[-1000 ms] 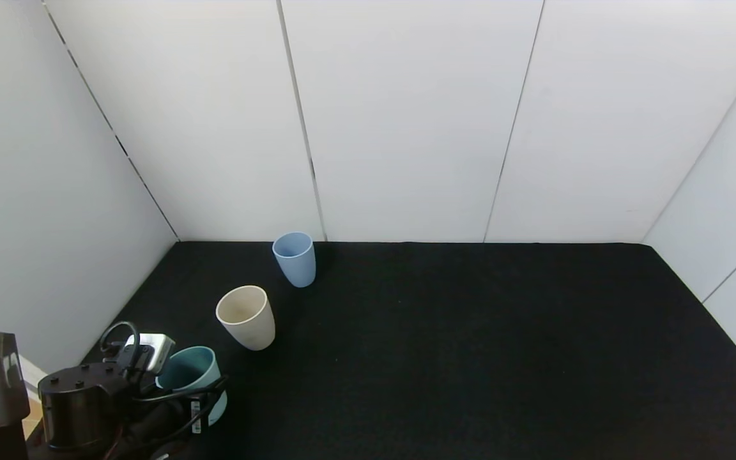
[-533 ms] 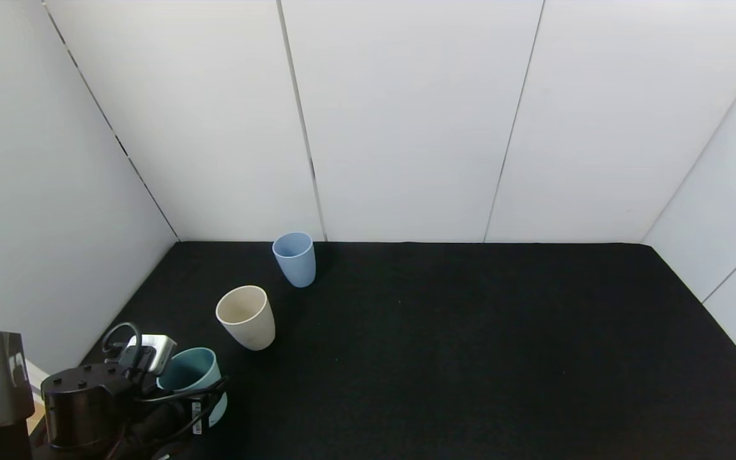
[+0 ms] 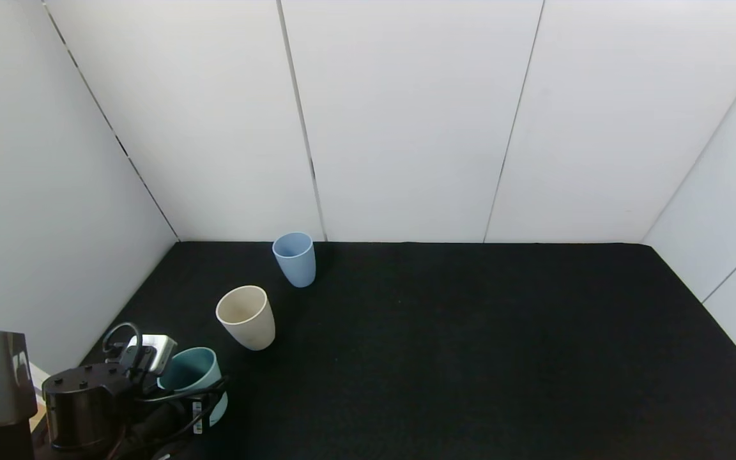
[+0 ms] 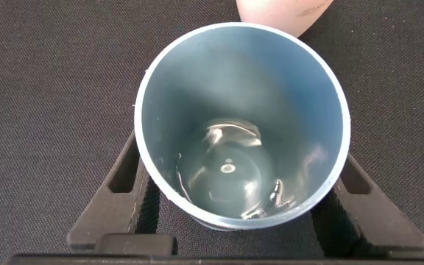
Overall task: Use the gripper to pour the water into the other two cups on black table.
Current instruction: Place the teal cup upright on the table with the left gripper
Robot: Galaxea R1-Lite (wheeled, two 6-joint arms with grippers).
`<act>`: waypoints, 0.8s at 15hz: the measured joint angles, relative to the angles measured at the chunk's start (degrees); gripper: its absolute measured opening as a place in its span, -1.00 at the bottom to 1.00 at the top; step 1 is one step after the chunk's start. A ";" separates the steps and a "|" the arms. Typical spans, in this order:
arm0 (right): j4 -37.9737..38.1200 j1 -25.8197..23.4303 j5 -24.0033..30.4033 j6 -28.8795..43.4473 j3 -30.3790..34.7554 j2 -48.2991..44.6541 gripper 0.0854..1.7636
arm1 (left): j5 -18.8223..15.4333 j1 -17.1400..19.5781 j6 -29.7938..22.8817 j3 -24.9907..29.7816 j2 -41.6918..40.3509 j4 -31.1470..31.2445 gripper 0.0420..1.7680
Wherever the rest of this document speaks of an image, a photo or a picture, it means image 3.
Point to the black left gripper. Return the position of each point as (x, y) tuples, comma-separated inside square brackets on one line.
[(199, 409)]

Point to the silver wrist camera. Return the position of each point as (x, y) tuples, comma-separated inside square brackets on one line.
[(157, 348)]

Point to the teal plastic cup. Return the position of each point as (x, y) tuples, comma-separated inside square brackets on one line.
[(189, 370)]

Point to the white partition base rail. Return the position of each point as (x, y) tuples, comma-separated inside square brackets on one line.
[(39, 374)]

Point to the beige plastic cup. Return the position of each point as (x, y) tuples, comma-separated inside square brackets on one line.
[(250, 332)]

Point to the light blue plastic cup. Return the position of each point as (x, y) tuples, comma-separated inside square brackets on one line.
[(296, 265)]

